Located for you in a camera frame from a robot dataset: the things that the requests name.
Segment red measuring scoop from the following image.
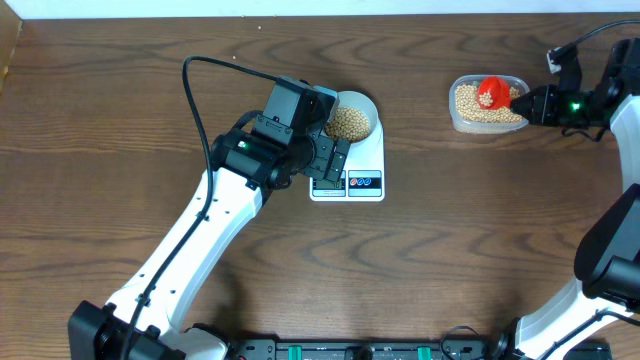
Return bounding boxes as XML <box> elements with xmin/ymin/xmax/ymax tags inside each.
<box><xmin>477</xmin><ymin>76</ymin><xmax>511</xmax><ymax>110</ymax></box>

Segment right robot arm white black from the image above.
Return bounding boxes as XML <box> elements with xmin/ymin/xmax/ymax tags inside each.
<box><xmin>492</xmin><ymin>38</ymin><xmax>639</xmax><ymax>359</ymax></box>

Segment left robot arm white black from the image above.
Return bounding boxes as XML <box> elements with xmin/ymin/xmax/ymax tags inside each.
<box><xmin>68</xmin><ymin>77</ymin><xmax>349</xmax><ymax>359</ymax></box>

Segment soybeans in bowl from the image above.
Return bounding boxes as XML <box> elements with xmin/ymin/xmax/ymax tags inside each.
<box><xmin>325</xmin><ymin>107</ymin><xmax>370</xmax><ymax>143</ymax></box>

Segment white digital kitchen scale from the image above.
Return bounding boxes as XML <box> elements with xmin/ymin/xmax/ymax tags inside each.
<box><xmin>309</xmin><ymin>117</ymin><xmax>385</xmax><ymax>202</ymax></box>

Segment grey bowl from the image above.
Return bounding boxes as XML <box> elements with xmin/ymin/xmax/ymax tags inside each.
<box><xmin>337</xmin><ymin>91</ymin><xmax>379</xmax><ymax>144</ymax></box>

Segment clear container of soybeans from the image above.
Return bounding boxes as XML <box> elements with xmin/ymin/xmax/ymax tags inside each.
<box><xmin>449</xmin><ymin>75</ymin><xmax>529</xmax><ymax>134</ymax></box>

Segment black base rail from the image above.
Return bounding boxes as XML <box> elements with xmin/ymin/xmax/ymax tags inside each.
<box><xmin>224</xmin><ymin>339</ymin><xmax>488</xmax><ymax>360</ymax></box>

